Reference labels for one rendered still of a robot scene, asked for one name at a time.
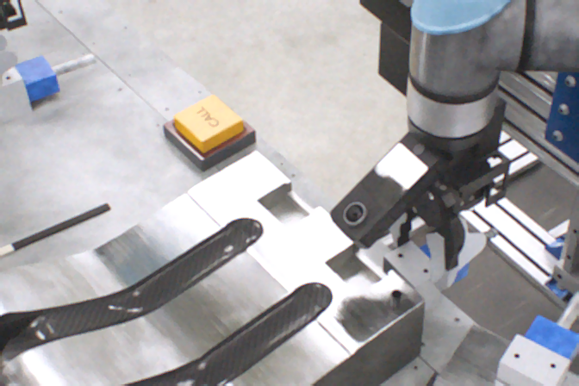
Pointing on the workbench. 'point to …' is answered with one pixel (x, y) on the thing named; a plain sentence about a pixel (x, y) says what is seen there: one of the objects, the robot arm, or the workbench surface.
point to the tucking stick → (53, 229)
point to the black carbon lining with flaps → (10, 327)
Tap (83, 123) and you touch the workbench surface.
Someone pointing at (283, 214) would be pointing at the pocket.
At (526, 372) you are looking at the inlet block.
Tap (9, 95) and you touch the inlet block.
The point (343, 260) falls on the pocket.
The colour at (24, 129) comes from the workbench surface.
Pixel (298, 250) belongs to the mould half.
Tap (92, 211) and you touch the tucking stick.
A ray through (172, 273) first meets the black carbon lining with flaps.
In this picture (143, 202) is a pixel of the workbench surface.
